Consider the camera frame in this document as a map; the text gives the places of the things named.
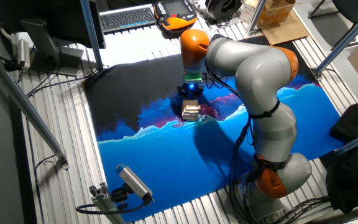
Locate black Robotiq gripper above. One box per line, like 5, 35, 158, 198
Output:
177, 82, 205, 101

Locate wooden Jenga block tower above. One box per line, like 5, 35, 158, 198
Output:
181, 99, 202, 122

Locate green wrist mounting plate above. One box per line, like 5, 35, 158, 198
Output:
183, 71, 203, 83

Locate blue black printed cloth mat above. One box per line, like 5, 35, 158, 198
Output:
84, 35, 344, 222

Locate orange black teach pendant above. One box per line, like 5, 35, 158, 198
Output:
154, 0, 198, 32

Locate black round spool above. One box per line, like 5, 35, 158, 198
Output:
205, 0, 243, 21

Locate black computer keyboard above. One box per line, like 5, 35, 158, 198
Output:
99, 4, 157, 34

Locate flat brown cardboard sheet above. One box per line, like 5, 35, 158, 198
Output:
258, 12, 310, 46

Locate brown cardboard box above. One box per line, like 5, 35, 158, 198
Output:
258, 0, 296, 27

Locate short aluminium profile stand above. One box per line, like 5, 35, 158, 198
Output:
88, 182, 126, 224

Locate black computer monitor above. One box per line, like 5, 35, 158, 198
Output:
0, 0, 107, 77

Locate black cloth bag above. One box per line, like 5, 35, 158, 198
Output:
324, 103, 358, 214

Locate dark office chair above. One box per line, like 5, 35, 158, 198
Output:
308, 0, 358, 51

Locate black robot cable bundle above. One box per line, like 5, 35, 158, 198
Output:
203, 34, 260, 224

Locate black strap on arm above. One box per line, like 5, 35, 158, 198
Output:
248, 98, 282, 120
252, 153, 288, 172

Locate aluminium frame post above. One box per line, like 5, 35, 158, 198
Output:
246, 0, 267, 35
79, 0, 106, 71

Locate silver camera blue end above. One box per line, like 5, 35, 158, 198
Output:
115, 164, 154, 202

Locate black camera ball mount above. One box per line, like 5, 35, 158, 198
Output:
110, 183, 131, 210

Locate thin black desk cables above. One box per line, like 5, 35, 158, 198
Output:
26, 68, 99, 98

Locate black camera cable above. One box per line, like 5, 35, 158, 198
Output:
75, 194, 150, 216

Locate black cables at base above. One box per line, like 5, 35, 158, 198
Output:
272, 195, 333, 224

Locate small silver camera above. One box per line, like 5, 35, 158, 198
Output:
16, 39, 31, 71

